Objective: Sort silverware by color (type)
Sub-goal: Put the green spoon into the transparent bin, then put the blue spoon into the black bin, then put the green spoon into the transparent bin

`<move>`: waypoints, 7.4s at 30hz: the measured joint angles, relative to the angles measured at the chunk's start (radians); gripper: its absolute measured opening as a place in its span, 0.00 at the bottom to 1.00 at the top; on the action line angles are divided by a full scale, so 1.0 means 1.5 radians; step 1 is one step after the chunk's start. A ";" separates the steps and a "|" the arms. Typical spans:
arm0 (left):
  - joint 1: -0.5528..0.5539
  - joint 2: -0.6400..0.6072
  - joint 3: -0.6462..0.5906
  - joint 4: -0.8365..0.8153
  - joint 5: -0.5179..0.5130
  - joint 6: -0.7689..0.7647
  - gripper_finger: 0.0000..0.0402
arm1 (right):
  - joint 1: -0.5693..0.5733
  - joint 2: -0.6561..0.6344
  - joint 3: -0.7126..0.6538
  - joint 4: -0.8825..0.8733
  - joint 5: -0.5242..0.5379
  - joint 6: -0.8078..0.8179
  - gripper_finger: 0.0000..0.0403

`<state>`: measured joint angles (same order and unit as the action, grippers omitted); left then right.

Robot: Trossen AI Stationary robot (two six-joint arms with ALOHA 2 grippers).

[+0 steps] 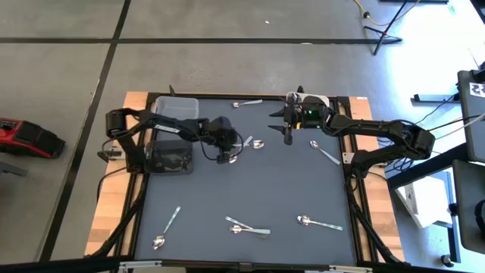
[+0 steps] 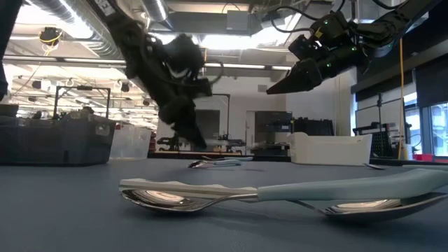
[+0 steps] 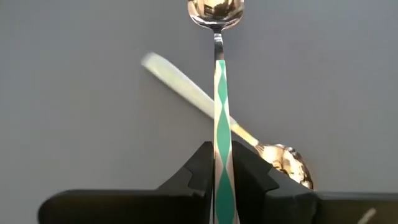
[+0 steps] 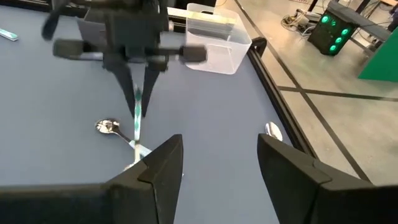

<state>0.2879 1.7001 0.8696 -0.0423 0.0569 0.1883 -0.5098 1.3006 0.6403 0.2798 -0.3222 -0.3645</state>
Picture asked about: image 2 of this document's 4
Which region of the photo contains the grey ceiling box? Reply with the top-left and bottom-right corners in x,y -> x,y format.
225,9 -> 251,32

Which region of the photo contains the yellow cable reel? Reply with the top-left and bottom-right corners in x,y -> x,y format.
38,27 -> 64,48

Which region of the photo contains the yellow hanging cable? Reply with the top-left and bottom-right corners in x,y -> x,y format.
397,36 -> 406,161

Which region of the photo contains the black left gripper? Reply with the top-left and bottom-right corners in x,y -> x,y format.
139,33 -> 214,150

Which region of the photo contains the white plastic bin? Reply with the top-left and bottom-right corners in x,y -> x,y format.
287,132 -> 373,167

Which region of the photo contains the grey-blue table mat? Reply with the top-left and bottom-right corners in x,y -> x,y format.
0,159 -> 448,252

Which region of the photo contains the silver round air duct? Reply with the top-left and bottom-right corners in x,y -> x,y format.
139,0 -> 174,32

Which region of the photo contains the black metal table frame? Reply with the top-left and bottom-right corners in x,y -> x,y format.
146,153 -> 448,167

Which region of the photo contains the black metal rig frame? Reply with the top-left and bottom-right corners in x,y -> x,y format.
52,85 -> 112,122
209,92 -> 232,141

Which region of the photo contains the smoky grey plastic bin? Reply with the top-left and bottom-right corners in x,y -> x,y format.
0,111 -> 117,166

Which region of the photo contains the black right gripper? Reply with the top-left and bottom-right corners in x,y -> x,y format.
266,10 -> 368,96

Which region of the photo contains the clear plastic bin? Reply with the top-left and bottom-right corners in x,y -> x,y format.
110,125 -> 154,161

